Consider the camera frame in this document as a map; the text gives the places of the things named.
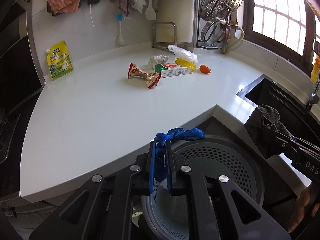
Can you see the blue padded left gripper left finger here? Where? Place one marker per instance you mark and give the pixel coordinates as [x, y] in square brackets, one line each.
[101, 208]

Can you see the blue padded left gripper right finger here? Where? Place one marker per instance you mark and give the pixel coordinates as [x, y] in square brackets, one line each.
[217, 208]

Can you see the black sock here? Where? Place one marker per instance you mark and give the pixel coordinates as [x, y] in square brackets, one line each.
[261, 125]

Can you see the blue cloth strip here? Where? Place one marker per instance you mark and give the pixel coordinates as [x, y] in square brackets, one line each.
[162, 162]

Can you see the orange peel piece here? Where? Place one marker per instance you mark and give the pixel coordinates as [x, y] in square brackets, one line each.
[204, 69]

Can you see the red white snack wrapper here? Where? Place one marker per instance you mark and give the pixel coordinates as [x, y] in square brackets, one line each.
[151, 79]

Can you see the green white medicine box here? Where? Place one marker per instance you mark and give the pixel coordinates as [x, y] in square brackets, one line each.
[172, 69]

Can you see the yellow plastic box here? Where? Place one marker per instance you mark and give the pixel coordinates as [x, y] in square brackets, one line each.
[184, 63]

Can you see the patterned clear wrapper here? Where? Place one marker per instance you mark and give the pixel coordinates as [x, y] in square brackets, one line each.
[159, 59]

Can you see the clear plastic bag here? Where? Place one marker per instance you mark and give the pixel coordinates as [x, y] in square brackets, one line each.
[183, 54]

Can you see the black kitchen sink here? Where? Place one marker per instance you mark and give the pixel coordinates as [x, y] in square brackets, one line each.
[300, 122]

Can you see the grey perforated trash bin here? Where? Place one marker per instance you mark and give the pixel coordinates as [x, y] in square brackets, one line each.
[166, 215]

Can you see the person's right hand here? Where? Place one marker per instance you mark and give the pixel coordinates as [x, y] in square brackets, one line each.
[302, 202]

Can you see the chrome sink faucet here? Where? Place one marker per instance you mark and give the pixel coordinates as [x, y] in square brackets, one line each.
[313, 98]

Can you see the yellow detergent bottle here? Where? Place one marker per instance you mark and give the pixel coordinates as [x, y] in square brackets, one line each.
[315, 71]

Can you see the black lid rack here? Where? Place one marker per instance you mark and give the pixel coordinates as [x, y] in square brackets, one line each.
[199, 24]

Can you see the glass pot lid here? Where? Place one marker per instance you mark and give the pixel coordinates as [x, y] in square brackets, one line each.
[213, 32]

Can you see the yellow green refill pouch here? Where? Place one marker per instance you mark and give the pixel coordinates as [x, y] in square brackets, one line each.
[58, 60]

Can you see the blue white bottle brush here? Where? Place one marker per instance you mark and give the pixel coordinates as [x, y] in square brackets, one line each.
[120, 39]

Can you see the steel cutting board stand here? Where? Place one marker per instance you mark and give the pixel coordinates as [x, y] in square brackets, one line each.
[163, 34]

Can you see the white cutting board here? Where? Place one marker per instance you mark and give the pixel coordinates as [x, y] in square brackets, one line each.
[180, 12]

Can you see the white rice paddle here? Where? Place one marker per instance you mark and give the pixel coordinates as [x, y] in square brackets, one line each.
[150, 12]

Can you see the mauve hanging cloth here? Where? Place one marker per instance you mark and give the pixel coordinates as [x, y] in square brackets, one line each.
[124, 5]

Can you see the white hanging cloth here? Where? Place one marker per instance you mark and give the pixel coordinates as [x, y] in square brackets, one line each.
[138, 5]

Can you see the window with brown frame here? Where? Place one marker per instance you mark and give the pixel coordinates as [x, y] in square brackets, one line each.
[288, 28]

